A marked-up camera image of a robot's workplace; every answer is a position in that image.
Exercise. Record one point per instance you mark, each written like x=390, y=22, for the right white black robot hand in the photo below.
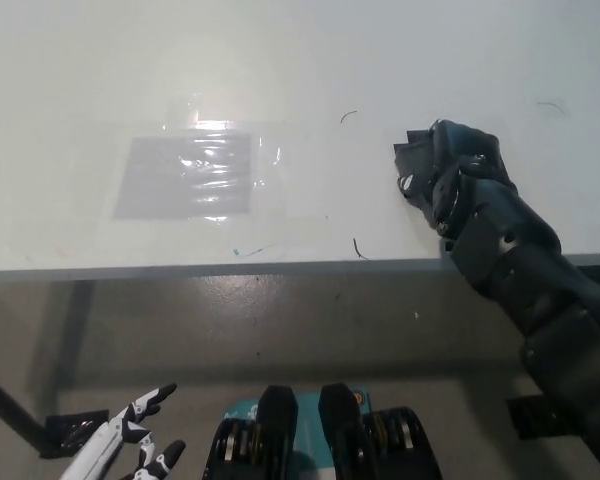
x=475, y=150

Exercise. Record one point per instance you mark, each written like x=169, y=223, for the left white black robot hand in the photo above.
x=115, y=435

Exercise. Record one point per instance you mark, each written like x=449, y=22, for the black tape marked spot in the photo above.
x=419, y=137

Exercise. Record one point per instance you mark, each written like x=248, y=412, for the black robot legs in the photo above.
x=275, y=430

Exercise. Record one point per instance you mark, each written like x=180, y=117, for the grey rectangular marked patch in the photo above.
x=150, y=185

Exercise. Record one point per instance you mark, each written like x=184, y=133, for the large clear plastic film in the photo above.
x=285, y=195

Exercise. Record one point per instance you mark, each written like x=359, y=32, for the small teal tape piece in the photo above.
x=237, y=250

